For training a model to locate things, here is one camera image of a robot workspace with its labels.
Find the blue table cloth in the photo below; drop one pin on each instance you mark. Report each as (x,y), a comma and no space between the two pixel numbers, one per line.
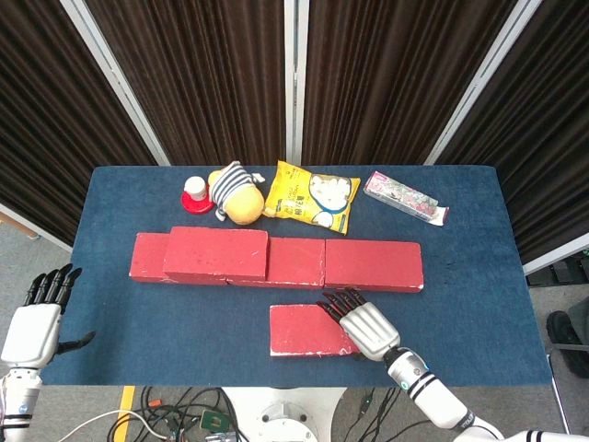
(184,345)

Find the small white jar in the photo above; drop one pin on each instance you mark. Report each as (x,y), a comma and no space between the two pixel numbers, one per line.
(195,188)

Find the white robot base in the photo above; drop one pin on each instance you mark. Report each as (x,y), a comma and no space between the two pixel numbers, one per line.
(280,414)

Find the green circuit board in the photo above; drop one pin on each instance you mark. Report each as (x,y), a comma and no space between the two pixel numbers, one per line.
(214,419)

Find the black chair base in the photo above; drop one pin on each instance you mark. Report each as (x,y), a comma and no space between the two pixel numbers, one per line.
(563,327)

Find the yellow plush toy striped shirt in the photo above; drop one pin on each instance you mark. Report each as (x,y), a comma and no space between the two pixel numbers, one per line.
(244,207)

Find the dark brown corrugated partition panel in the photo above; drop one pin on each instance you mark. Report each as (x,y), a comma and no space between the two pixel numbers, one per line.
(382,69)
(46,115)
(207,69)
(552,138)

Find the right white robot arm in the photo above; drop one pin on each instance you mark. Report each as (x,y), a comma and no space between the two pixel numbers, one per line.
(432,396)

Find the pink candy box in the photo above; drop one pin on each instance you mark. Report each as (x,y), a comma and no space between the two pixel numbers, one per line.
(405,198)

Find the white partition foot bar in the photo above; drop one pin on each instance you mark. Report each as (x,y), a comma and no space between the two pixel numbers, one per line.
(552,255)
(46,234)

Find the yellow floor tape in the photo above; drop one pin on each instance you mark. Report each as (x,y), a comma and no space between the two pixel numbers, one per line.
(125,400)

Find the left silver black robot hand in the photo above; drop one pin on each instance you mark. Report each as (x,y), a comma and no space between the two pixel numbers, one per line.
(32,331)

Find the red and white cup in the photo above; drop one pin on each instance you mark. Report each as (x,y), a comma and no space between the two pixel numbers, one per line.
(195,207)

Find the red brick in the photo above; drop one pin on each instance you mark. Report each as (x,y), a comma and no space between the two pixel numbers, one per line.
(296,262)
(216,253)
(299,331)
(373,264)
(147,258)

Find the white partition post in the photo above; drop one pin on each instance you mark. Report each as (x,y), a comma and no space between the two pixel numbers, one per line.
(293,92)
(119,87)
(479,87)

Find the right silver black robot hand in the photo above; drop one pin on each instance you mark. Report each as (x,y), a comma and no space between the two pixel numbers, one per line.
(368,329)

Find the yellow snack bag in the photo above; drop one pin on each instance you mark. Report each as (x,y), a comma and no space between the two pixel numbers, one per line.
(294,193)

